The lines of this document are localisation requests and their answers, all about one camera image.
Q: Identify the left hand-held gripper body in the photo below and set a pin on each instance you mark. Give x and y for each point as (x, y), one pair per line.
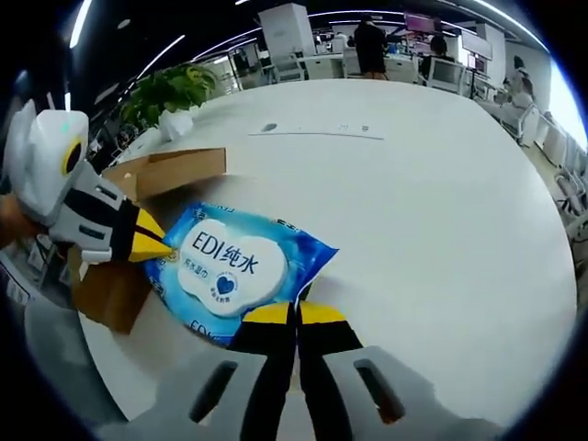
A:
(41, 156)

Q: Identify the pale display screen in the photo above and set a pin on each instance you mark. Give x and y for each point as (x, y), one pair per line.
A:
(478, 45)

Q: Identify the pink display screen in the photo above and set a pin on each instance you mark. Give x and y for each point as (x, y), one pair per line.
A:
(419, 22)

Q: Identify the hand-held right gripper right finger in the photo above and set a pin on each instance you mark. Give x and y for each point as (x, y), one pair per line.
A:
(331, 367)

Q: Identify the brown cardboard shoe box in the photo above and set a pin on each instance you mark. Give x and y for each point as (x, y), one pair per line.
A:
(184, 177)

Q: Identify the person's left hand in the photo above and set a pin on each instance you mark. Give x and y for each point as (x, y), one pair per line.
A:
(14, 220)

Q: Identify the blue soft wet wipes packet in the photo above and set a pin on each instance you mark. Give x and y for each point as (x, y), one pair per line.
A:
(220, 266)

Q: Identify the green potted plant white pot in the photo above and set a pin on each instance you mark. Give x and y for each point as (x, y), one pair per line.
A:
(170, 92)

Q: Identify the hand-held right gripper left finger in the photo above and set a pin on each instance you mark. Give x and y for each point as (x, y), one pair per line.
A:
(271, 367)

